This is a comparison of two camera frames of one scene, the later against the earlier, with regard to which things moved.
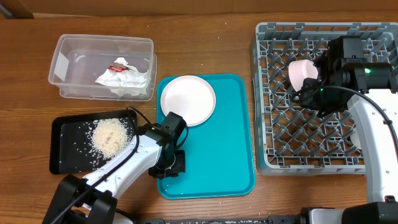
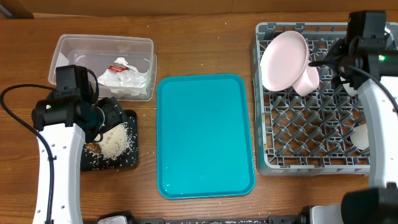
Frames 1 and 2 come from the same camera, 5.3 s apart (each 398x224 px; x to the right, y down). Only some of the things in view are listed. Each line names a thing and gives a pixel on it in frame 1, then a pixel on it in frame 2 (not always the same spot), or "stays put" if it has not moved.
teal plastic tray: [219, 160] stays put
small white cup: [355, 138] stays put
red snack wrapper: [117, 67] stays put
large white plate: [190, 97] -> [283, 60]
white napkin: [129, 83] stays put
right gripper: [310, 102] -> [333, 59]
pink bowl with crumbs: [300, 70] stays put
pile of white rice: [109, 136] stays put
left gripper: [180, 166] -> [114, 110]
